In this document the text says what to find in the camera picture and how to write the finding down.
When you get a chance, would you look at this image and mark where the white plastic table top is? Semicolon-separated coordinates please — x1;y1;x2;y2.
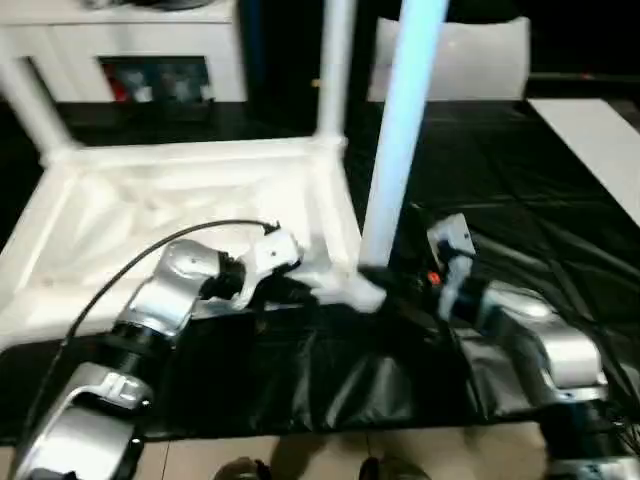
0;132;389;351

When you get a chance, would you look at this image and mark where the dark grey cap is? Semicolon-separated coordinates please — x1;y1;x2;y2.
134;0;211;9

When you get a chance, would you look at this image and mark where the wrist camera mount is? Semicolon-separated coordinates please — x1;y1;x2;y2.
234;232;304;311
427;213;479;321

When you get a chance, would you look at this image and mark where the flat white board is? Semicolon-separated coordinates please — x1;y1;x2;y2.
527;97;640;226

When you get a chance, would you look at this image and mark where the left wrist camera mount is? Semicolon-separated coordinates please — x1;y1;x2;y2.
234;232;304;311

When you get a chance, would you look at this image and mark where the dark left robot foot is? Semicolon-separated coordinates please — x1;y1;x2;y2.
217;457;271;480

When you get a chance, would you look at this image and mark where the white glass-door cabinet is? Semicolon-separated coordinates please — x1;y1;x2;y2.
0;0;249;104

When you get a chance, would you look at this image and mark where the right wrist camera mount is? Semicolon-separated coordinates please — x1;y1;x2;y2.
427;213;479;321

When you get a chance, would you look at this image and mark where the dark right robot foot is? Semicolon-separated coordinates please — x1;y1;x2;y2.
359;455;426;480

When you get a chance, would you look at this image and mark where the white panel with screw holes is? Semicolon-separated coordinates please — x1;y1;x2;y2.
369;15;531;101

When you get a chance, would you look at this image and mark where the dark robot foot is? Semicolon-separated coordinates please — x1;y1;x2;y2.
217;457;271;480
359;455;426;480

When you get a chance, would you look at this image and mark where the black bar with red light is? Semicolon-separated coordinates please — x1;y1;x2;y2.
529;72;640;84

